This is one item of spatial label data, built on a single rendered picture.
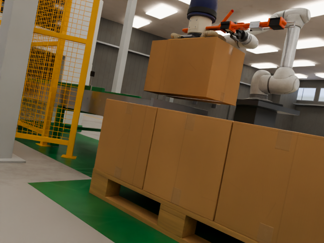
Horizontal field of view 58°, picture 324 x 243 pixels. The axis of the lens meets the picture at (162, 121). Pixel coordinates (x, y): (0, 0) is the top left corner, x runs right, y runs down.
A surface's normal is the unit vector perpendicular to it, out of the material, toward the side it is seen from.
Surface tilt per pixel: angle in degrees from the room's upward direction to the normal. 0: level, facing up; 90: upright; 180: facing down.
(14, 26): 90
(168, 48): 90
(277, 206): 90
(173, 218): 90
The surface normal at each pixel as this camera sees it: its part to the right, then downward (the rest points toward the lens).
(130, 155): -0.66, -0.10
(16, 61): 0.73, 0.16
